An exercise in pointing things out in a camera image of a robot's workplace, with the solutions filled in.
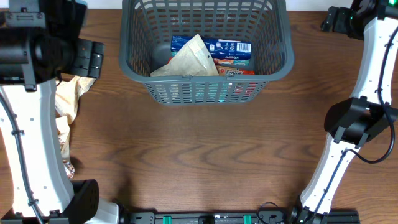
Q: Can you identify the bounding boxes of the beige pouch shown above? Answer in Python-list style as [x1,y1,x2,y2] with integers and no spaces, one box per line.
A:
[55,76,95,124]

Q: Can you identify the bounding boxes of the grey plastic mesh basket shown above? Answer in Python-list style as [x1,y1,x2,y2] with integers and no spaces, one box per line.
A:
[119,0,294,105]

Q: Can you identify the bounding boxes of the kraft paper zip pouch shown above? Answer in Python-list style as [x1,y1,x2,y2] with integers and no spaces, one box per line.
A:
[150,34,219,77]

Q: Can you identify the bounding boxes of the Kleenex tissue multipack box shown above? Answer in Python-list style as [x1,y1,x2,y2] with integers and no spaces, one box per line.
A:
[170,37,252,66]

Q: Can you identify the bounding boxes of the orange San Remo spaghetti pack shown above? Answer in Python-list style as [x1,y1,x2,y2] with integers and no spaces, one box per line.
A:
[167,57,259,94]

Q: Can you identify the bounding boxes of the light teal wipes packet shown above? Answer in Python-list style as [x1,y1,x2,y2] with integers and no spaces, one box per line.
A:
[195,83,232,103]

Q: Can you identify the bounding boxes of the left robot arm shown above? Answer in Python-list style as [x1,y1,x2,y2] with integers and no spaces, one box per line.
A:
[1,0,121,224]

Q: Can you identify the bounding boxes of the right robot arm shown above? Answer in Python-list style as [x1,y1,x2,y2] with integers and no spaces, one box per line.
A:
[286,0,397,223]

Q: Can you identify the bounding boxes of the white brown snack bag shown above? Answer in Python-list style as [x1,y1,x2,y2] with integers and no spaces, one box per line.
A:
[56,116,75,180]

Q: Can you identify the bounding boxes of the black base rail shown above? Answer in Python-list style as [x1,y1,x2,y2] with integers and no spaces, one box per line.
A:
[119,206,361,224]

